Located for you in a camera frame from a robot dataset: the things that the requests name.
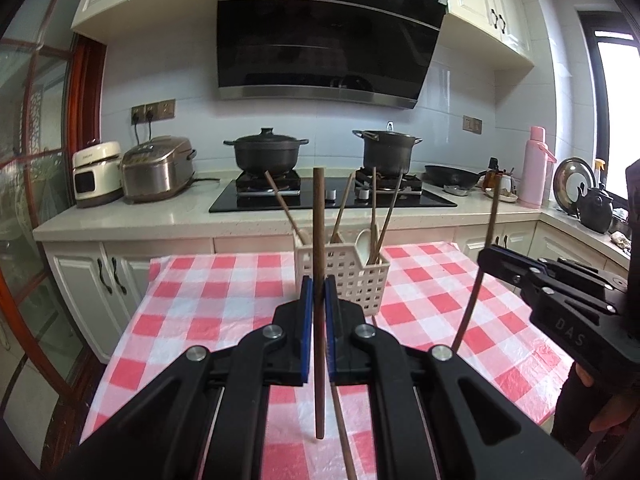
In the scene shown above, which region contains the white rice cooker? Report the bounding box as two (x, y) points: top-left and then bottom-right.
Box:
(71, 140), (124, 208)

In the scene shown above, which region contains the glass pot lid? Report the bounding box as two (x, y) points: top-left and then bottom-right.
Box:
(553, 157), (597, 216)

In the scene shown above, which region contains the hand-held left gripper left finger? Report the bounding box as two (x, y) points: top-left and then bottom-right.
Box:
(57, 276), (316, 480)

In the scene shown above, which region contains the silver rice cooker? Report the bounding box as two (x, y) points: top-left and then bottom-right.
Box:
(120, 135), (197, 203)

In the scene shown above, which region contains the black casserole pot with lid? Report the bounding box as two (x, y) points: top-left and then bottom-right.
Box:
(223, 127), (309, 173)

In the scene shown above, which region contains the dark framed window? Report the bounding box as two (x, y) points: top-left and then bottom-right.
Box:
(577, 10), (640, 201)

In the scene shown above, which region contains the white plastic utensil basket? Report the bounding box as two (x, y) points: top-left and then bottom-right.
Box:
(293, 230), (391, 316)

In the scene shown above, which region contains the black wok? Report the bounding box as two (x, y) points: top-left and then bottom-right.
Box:
(424, 164), (486, 186)

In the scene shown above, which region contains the dark stockpot with lid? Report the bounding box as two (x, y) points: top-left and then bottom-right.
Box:
(352, 121), (423, 177)

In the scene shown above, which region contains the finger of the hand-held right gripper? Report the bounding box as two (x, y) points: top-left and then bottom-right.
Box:
(477, 246), (611, 313)
(537, 257), (628, 292)

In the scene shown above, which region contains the black kettle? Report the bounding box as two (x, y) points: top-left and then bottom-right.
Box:
(576, 185), (615, 234)

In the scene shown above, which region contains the white wall cabinet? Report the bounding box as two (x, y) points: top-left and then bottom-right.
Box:
(71, 0), (221, 43)
(442, 0), (536, 68)

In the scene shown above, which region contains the brown wooden chopstick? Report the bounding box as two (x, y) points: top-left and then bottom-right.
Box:
(330, 171), (356, 245)
(264, 171), (308, 245)
(330, 384), (359, 480)
(370, 166), (378, 263)
(451, 172), (502, 353)
(312, 166), (327, 442)
(376, 174), (403, 262)

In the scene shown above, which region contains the red wooden glass door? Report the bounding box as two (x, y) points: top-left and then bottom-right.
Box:
(0, 0), (108, 461)

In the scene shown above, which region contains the black glass range hood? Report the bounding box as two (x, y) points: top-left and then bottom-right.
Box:
(216, 0), (451, 110)

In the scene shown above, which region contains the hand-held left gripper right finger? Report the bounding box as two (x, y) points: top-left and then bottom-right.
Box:
(324, 274), (583, 480)

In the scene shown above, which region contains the black glass gas stove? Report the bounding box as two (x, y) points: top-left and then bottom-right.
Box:
(209, 172), (458, 212)

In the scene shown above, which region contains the pink thermos flask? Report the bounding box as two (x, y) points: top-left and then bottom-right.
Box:
(518, 126), (557, 209)

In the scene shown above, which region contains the black burner grate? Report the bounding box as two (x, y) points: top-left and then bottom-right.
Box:
(355, 172), (422, 193)
(236, 169), (302, 196)

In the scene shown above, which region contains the pink checkered tablecloth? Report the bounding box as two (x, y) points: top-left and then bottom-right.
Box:
(80, 242), (576, 480)

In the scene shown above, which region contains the white ceramic spoon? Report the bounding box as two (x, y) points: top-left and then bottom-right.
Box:
(353, 227), (379, 267)

